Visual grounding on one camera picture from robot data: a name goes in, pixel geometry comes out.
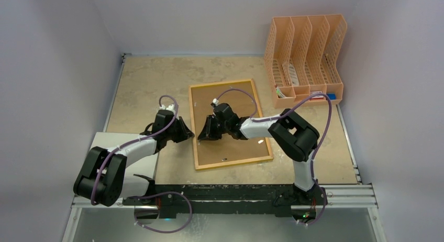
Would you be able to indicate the white label card in organizer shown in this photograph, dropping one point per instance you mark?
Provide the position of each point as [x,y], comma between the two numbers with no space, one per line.
[292,74]

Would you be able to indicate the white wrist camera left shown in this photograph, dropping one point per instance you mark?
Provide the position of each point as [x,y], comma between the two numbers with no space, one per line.
[170,107]

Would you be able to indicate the orange plastic file organizer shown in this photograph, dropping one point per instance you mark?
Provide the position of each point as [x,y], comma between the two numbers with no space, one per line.
[312,45]

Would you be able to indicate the yellow wooden picture frame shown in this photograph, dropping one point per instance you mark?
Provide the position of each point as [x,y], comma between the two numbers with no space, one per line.
[229,126]

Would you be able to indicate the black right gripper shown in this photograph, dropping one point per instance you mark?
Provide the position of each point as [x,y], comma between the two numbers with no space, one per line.
[213,126]

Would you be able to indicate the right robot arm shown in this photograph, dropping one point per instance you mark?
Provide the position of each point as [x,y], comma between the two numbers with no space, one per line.
[298,139]

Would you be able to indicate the blue small object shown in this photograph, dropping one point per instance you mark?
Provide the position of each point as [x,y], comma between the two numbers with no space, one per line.
[331,96]

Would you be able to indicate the red white small box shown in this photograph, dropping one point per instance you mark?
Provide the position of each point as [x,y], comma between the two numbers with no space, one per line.
[316,95]

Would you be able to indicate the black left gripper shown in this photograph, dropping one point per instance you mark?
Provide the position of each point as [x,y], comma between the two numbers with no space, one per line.
[185,133]

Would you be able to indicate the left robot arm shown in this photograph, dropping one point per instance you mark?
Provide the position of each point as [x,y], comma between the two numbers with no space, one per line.
[102,177]

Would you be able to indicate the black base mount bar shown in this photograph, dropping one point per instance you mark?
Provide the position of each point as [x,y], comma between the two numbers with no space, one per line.
[280,200]

